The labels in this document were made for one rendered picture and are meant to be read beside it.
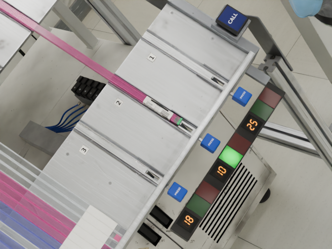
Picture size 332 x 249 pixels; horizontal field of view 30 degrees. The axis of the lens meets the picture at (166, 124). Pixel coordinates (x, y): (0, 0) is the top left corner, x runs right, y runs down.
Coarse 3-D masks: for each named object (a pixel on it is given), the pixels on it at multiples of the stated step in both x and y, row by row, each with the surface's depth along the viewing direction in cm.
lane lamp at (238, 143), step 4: (236, 136) 116; (240, 136) 116; (232, 140) 116; (236, 140) 116; (240, 140) 116; (244, 140) 116; (228, 144) 116; (232, 144) 116; (236, 144) 116; (240, 144) 116; (244, 144) 116; (248, 144) 116; (236, 148) 116; (240, 148) 116; (244, 148) 116; (240, 152) 116; (244, 152) 116
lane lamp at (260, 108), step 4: (256, 104) 118; (260, 104) 118; (264, 104) 118; (252, 108) 118; (256, 108) 118; (260, 108) 118; (264, 108) 118; (268, 108) 118; (272, 108) 118; (252, 112) 118; (256, 112) 118; (260, 112) 118; (264, 112) 118; (268, 112) 118; (260, 116) 118; (264, 116) 118; (268, 116) 118; (264, 120) 117
